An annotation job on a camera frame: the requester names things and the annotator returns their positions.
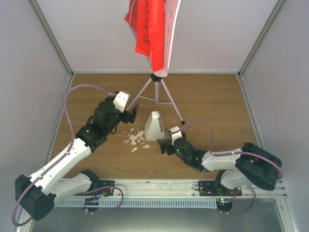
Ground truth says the white tripod music stand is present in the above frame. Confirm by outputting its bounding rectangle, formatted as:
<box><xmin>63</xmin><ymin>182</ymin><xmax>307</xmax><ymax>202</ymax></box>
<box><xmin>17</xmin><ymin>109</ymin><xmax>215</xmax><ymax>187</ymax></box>
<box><xmin>126</xmin><ymin>0</ymin><xmax>185</xmax><ymax>125</ymax></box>

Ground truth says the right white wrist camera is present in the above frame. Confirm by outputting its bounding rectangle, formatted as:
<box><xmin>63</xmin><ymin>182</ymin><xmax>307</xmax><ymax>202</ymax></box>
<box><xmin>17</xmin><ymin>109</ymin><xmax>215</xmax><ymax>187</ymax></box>
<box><xmin>168</xmin><ymin>126</ymin><xmax>183</xmax><ymax>145</ymax></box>

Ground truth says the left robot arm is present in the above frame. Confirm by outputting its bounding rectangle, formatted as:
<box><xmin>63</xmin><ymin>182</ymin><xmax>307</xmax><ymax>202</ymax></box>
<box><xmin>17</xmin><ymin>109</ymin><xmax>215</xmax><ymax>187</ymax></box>
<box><xmin>14</xmin><ymin>97</ymin><xmax>139</xmax><ymax>220</ymax></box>

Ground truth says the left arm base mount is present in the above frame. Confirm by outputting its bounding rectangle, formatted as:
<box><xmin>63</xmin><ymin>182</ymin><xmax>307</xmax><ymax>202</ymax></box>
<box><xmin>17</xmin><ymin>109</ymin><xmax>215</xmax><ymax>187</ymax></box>
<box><xmin>79</xmin><ymin>180</ymin><xmax>115</xmax><ymax>197</ymax></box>

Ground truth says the aluminium rail frame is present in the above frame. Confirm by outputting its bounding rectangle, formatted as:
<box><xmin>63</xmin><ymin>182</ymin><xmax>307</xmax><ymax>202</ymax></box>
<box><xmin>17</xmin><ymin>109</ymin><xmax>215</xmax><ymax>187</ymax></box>
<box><xmin>15</xmin><ymin>180</ymin><xmax>295</xmax><ymax>232</ymax></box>

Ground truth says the white metronome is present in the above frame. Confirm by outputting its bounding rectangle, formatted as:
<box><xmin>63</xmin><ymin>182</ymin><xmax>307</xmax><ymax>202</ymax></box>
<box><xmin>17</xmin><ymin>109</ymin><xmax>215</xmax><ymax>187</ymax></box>
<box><xmin>144</xmin><ymin>111</ymin><xmax>165</xmax><ymax>141</ymax></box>

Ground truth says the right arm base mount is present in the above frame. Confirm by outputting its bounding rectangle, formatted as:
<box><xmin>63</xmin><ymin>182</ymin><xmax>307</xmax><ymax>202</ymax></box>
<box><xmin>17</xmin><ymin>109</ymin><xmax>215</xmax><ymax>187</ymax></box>
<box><xmin>194</xmin><ymin>180</ymin><xmax>242</xmax><ymax>197</ymax></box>

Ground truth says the slotted cable duct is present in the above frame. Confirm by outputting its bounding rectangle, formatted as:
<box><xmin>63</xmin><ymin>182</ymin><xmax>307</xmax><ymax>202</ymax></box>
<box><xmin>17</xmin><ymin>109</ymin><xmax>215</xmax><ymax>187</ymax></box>
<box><xmin>55</xmin><ymin>198</ymin><xmax>218</xmax><ymax>208</ymax></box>

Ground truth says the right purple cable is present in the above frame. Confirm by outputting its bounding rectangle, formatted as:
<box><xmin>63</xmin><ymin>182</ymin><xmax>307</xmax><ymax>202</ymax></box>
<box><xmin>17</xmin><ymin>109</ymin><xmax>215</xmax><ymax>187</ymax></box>
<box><xmin>178</xmin><ymin>118</ymin><xmax>283</xmax><ymax>179</ymax></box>

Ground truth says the white debris pile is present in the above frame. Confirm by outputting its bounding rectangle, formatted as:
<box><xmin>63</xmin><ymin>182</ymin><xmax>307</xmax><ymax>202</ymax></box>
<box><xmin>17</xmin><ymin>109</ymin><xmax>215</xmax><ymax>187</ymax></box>
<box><xmin>123</xmin><ymin>128</ymin><xmax>150</xmax><ymax>153</ymax></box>

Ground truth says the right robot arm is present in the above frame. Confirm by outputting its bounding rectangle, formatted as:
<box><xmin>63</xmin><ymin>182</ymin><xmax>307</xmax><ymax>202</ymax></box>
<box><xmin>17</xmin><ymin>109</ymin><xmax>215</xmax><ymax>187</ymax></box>
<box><xmin>158</xmin><ymin>134</ymin><xmax>282</xmax><ymax>196</ymax></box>

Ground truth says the red sheet music paper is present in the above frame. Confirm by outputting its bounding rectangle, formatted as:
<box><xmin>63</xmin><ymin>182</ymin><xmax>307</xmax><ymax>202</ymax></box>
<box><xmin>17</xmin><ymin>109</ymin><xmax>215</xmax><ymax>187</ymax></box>
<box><xmin>125</xmin><ymin>0</ymin><xmax>165</xmax><ymax>72</ymax></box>

